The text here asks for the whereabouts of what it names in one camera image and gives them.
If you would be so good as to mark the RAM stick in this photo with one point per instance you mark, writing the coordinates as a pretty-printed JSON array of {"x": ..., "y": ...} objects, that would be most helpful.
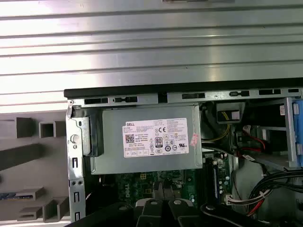
[{"x": 9, "y": 196}]

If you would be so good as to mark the grey power supply unit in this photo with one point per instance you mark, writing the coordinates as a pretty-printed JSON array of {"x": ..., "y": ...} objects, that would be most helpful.
[{"x": 113, "y": 160}]

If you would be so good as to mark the green motherboard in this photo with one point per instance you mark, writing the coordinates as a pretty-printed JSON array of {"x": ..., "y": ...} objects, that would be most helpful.
[{"x": 142, "y": 189}]

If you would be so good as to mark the black RAM slot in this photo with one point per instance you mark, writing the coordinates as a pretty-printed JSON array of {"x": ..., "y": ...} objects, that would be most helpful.
[{"x": 209, "y": 179}]

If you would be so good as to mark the blue RAM slot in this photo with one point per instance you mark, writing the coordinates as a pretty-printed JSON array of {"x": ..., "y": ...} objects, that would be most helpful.
[{"x": 215, "y": 182}]

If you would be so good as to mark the blue drive carrier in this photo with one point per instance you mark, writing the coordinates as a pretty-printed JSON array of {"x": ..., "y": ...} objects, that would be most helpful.
[{"x": 298, "y": 132}]

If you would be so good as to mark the black PC case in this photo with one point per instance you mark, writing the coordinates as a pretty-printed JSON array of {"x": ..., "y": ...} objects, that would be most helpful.
[{"x": 142, "y": 88}]

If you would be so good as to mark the grey parts rack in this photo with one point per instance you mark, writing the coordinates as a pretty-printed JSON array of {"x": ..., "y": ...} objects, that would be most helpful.
[{"x": 54, "y": 153}]

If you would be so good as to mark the metal drive cage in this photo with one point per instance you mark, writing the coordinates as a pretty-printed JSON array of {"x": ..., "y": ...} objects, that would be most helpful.
[{"x": 289, "y": 142}]

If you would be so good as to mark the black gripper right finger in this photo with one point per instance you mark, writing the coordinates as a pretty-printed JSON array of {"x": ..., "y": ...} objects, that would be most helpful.
[{"x": 180, "y": 215}]

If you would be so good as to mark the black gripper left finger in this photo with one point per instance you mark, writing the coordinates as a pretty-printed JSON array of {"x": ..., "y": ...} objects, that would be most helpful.
[{"x": 146, "y": 215}]

